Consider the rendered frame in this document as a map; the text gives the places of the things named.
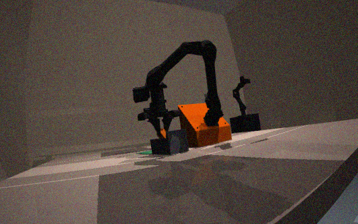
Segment orange l-shaped part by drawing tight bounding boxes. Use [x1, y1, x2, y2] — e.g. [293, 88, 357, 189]
[156, 128, 166, 139]

